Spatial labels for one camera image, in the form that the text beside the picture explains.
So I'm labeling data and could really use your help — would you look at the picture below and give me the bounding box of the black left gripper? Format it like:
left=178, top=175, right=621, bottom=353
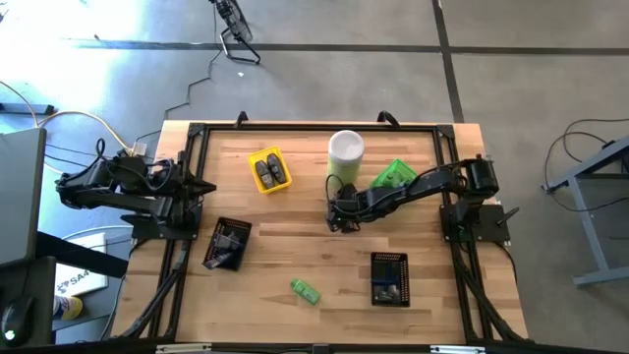
left=169, top=150, right=217, bottom=220

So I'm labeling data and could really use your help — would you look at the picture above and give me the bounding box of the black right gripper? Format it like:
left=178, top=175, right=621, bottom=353
left=326, top=189, right=368, bottom=234

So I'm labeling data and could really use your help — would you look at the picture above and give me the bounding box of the navy blue toiletry tube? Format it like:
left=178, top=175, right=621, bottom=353
left=214, top=231, right=243, bottom=253
left=202, top=253, right=232, bottom=270

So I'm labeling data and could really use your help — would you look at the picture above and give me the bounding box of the grey deodorant stick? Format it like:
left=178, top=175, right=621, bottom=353
left=255, top=159, right=275, bottom=191
left=266, top=152, right=288, bottom=186

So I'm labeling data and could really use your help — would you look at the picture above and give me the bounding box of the blue disposable razor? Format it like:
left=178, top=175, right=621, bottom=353
left=372, top=265, right=390, bottom=302
left=387, top=263, right=402, bottom=302

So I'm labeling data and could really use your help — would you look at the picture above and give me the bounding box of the yellow plastic basket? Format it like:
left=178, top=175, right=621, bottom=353
left=247, top=146, right=294, bottom=196

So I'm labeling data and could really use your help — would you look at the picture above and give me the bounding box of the black plastic basket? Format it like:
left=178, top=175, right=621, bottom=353
left=370, top=251, right=412, bottom=309
left=201, top=215, right=254, bottom=272

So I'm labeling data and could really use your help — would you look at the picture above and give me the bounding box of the green disinfecting wipes canister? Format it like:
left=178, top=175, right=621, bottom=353
left=326, top=129, right=366, bottom=187

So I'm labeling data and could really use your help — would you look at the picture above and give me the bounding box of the green plastic basket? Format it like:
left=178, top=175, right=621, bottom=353
left=369, top=157, right=419, bottom=191

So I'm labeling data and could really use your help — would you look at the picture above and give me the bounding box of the black side desk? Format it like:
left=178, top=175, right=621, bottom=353
left=0, top=230, right=130, bottom=346

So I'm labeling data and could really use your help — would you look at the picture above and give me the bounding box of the white printed box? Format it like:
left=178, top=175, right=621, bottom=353
left=53, top=233, right=109, bottom=298

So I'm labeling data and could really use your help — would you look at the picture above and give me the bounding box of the white aluminium strut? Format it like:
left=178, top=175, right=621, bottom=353
left=155, top=343, right=213, bottom=354

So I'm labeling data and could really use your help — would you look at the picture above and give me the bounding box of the silver aluminium strut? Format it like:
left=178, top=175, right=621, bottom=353
left=429, top=344, right=486, bottom=354

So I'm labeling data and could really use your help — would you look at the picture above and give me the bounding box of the yellow and blue can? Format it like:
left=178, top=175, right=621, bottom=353
left=52, top=294, right=84, bottom=322

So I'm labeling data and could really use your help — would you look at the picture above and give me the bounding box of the black floor bar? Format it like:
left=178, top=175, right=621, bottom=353
left=0, top=102, right=56, bottom=116

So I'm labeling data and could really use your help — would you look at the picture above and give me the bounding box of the black computer mouse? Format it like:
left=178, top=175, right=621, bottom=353
left=1, top=294, right=35, bottom=348

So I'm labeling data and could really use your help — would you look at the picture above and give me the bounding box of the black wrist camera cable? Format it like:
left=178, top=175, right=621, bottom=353
left=324, top=173, right=346, bottom=199
left=140, top=157, right=177, bottom=194

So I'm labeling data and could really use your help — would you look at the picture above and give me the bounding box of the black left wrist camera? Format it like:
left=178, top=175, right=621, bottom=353
left=149, top=159, right=173, bottom=191

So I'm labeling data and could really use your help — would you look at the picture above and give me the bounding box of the black fan power cable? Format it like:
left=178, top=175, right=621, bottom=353
left=135, top=4, right=223, bottom=145

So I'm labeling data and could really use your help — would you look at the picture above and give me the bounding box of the cream floor cable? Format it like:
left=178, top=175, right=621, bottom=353
left=0, top=80, right=137, bottom=154

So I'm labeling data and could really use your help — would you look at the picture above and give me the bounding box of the black wire floor fan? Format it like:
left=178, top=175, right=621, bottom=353
left=209, top=0, right=262, bottom=66

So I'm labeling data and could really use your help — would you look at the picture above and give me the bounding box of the black floor cable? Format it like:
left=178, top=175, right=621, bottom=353
left=542, top=130, right=629, bottom=213
left=561, top=116, right=629, bottom=164

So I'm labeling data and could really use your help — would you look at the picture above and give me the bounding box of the grey metal desk frame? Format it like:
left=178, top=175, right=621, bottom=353
left=542, top=136, right=629, bottom=289

